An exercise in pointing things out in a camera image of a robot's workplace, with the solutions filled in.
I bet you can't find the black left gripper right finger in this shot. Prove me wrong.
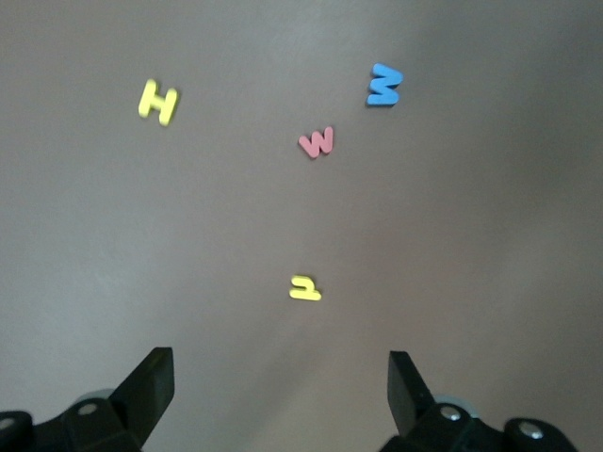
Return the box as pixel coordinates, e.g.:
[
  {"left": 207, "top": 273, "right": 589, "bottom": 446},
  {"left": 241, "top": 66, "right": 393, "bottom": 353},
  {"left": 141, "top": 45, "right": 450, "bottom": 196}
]
[{"left": 381, "top": 349, "right": 577, "bottom": 452}]

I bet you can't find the red foam lowercase letter w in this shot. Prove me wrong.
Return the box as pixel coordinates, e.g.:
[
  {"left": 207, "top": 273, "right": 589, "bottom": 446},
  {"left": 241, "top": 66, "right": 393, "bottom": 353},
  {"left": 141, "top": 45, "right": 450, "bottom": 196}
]
[{"left": 297, "top": 125, "right": 335, "bottom": 160}]

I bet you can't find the blue foam uppercase letter M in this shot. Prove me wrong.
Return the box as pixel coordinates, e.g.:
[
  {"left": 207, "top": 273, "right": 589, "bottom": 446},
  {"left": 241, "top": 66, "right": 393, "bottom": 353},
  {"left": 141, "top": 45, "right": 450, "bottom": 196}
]
[{"left": 366, "top": 63, "right": 405, "bottom": 107}]

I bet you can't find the yellow foam lowercase letter n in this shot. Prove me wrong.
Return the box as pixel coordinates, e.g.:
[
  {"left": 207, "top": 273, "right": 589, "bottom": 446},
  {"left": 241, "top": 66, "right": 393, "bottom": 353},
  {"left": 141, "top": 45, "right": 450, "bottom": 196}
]
[{"left": 288, "top": 275, "right": 323, "bottom": 301}]

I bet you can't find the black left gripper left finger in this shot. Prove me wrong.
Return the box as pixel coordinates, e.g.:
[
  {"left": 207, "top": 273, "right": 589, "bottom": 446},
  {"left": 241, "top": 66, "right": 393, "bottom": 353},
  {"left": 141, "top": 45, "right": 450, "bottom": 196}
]
[{"left": 0, "top": 347, "right": 175, "bottom": 452}]

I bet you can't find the brown table cover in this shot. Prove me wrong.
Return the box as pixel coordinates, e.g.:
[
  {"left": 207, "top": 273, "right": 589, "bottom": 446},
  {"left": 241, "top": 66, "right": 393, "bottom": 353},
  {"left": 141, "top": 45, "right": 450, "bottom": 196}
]
[{"left": 0, "top": 0, "right": 603, "bottom": 452}]

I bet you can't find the yellow foam letter H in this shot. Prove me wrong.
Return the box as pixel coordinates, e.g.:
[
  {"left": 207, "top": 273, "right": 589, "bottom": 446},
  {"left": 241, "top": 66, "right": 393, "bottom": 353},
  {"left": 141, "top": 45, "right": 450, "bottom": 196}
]
[{"left": 138, "top": 78, "right": 179, "bottom": 127}]

